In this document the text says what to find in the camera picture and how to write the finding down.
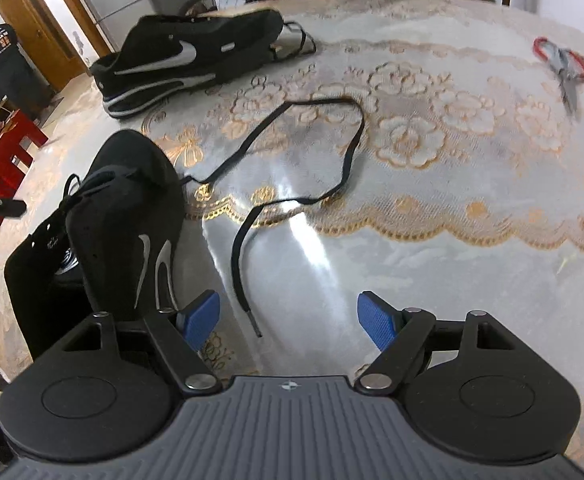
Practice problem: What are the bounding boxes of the red stool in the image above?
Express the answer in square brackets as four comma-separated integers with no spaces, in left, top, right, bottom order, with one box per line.
[0,109,50,201]

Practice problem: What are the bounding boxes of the black shoelace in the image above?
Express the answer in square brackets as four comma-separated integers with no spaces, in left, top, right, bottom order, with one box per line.
[182,97,366,338]

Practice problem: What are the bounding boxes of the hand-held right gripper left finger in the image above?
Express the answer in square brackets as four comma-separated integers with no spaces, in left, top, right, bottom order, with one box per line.
[32,290,223,395]

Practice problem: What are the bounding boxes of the lace floral tablecloth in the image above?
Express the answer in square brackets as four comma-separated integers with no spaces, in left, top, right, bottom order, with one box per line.
[0,0,584,466]

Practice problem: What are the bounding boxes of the red-handled scissors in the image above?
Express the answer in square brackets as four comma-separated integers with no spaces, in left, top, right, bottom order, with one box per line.
[532,36,584,116]

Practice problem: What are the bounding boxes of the wooden door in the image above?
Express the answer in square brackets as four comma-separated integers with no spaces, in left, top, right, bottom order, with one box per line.
[0,0,92,95]

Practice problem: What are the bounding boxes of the black sneaker white swoosh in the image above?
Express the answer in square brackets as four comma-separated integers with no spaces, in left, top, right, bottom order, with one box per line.
[4,129,187,361]
[89,7,317,120]

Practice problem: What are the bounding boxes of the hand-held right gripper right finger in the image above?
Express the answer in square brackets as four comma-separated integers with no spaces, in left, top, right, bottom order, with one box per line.
[354,290,548,395]

